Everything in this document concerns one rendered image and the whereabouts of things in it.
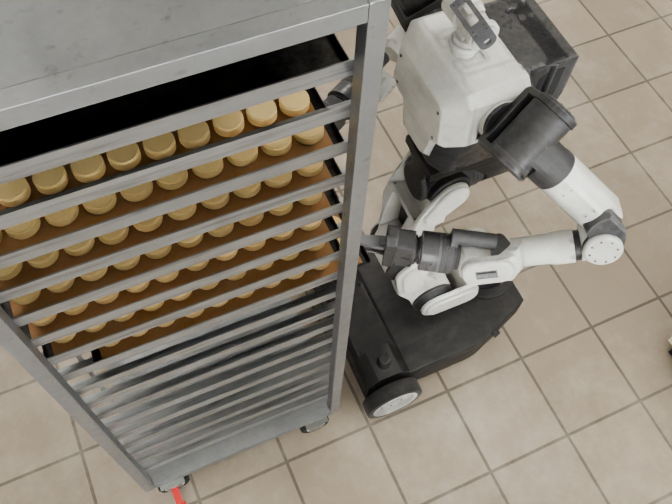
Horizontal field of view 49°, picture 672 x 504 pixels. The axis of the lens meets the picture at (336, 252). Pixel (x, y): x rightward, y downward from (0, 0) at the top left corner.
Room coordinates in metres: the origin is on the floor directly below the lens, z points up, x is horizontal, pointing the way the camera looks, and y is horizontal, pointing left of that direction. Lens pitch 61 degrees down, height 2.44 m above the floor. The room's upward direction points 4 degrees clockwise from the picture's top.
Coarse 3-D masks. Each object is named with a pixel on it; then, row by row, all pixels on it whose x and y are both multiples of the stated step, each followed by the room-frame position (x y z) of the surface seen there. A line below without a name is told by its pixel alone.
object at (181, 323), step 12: (336, 216) 0.86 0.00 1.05; (336, 264) 0.74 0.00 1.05; (312, 276) 0.71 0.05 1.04; (264, 288) 0.67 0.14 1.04; (276, 288) 0.67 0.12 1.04; (288, 288) 0.67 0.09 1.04; (228, 300) 0.64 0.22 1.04; (240, 300) 0.64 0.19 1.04; (252, 300) 0.64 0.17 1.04; (204, 312) 0.61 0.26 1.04; (216, 312) 0.61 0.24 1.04; (180, 324) 0.58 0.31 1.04; (192, 324) 0.58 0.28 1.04; (132, 336) 0.54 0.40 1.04; (144, 336) 0.54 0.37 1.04; (156, 336) 0.55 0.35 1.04; (108, 348) 0.51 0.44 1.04; (120, 348) 0.52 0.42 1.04
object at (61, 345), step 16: (288, 256) 0.69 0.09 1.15; (304, 256) 0.71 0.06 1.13; (320, 256) 0.71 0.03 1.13; (256, 272) 0.66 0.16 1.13; (272, 272) 0.67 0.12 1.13; (208, 288) 0.62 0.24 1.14; (224, 288) 0.62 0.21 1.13; (160, 304) 0.57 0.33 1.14; (176, 304) 0.58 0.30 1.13; (112, 320) 0.54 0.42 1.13; (128, 320) 0.54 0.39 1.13; (144, 320) 0.54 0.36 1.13; (80, 336) 0.50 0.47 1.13; (96, 336) 0.50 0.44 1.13
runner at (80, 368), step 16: (336, 272) 0.71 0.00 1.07; (304, 288) 0.67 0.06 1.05; (256, 304) 0.63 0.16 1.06; (208, 320) 0.58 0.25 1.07; (224, 320) 0.59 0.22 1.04; (176, 336) 0.55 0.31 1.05; (128, 352) 0.50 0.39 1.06; (64, 368) 0.47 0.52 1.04; (80, 368) 0.46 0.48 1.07; (96, 368) 0.47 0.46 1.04
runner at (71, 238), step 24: (336, 144) 0.70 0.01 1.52; (264, 168) 0.65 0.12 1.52; (288, 168) 0.66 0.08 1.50; (192, 192) 0.59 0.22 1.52; (216, 192) 0.61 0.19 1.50; (120, 216) 0.54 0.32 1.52; (144, 216) 0.56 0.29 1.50; (48, 240) 0.49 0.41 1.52; (72, 240) 0.51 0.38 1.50; (0, 264) 0.46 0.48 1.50
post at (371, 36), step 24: (384, 0) 0.69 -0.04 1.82; (360, 24) 0.70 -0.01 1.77; (384, 24) 0.69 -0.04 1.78; (360, 48) 0.69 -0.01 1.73; (384, 48) 0.69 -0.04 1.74; (360, 72) 0.69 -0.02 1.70; (360, 96) 0.68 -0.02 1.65; (360, 120) 0.68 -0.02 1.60; (360, 144) 0.69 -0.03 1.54; (360, 168) 0.69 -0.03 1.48; (360, 192) 0.69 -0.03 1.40; (360, 216) 0.69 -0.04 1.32; (360, 240) 0.70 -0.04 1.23; (336, 288) 0.71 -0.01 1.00; (336, 312) 0.70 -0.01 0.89; (336, 336) 0.69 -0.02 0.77; (336, 360) 0.68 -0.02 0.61; (336, 384) 0.69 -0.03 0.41; (336, 408) 0.69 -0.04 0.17
